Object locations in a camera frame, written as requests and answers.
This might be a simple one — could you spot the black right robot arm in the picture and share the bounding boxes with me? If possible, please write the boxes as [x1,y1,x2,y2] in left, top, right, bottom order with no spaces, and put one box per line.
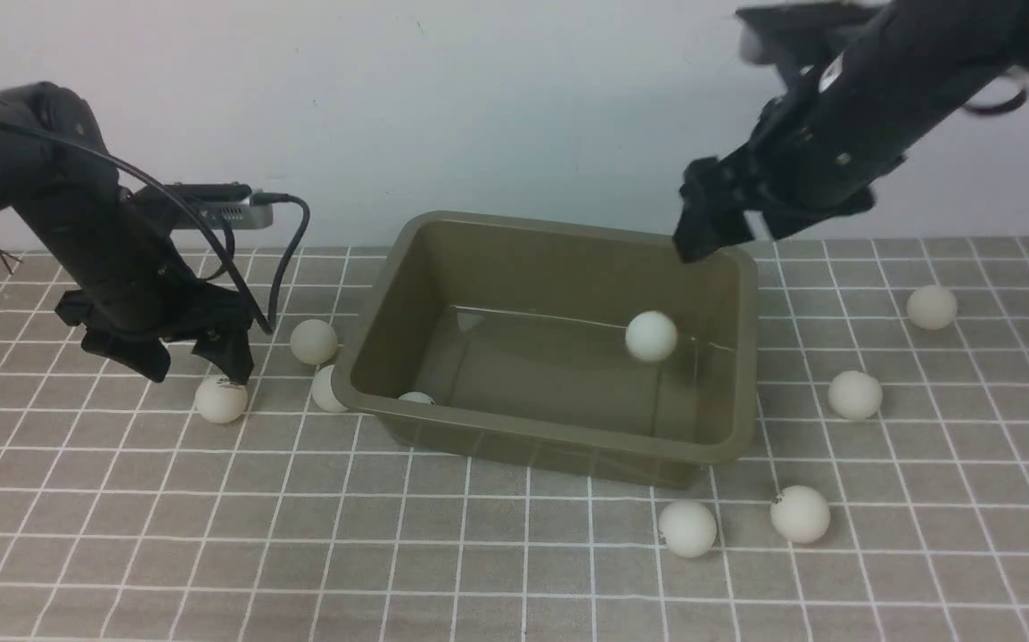
[673,1,1029,264]

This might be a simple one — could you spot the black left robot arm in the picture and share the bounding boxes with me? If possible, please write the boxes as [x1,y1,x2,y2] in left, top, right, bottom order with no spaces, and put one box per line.
[0,82,254,383]

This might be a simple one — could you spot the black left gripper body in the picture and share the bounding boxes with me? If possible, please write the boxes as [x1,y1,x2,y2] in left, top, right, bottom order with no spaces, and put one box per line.
[55,282,255,349]

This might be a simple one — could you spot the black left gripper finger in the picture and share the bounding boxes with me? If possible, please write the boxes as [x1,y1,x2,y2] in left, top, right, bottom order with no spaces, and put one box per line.
[192,326,254,386]
[81,330,171,383]

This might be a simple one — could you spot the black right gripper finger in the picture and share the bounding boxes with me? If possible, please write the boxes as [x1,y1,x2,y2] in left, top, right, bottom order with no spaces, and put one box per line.
[673,201,754,264]

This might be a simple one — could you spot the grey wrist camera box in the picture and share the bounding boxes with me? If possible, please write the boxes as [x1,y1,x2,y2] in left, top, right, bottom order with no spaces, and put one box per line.
[131,183,274,233]

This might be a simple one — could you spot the olive plastic bin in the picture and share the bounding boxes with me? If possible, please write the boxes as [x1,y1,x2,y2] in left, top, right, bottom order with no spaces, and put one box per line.
[333,211,759,489]

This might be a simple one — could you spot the black camera cable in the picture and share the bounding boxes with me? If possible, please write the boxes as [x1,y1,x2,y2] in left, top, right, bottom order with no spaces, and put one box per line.
[0,9,311,335]

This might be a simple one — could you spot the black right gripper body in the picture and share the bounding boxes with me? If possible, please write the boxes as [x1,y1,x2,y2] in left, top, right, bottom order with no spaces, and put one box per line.
[680,98,909,240]

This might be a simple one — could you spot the white ping-pong ball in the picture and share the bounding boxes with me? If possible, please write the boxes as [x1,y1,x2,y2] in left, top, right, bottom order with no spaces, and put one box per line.
[310,365,348,414]
[624,310,679,363]
[769,485,831,545]
[193,375,250,425]
[289,318,339,366]
[398,391,434,405]
[904,284,959,332]
[827,370,883,420]
[657,499,719,558]

